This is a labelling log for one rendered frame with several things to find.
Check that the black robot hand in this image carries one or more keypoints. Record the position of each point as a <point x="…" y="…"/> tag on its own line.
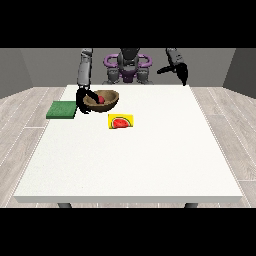
<point x="80" y="100"/>
<point x="180" y="71"/>

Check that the brown wooden bowl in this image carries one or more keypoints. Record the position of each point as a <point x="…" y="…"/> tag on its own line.
<point x="105" y="101"/>

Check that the small red ball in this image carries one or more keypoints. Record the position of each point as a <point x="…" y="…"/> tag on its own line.
<point x="101" y="99"/>

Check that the green square pad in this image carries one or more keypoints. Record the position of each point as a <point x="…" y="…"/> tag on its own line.
<point x="62" y="109"/>

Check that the grey robot trunk purple rings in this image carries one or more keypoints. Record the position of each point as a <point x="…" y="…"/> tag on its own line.
<point x="128" y="68"/>

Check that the dark table leg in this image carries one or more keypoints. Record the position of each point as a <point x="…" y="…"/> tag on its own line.
<point x="64" y="205"/>
<point x="191" y="205"/>

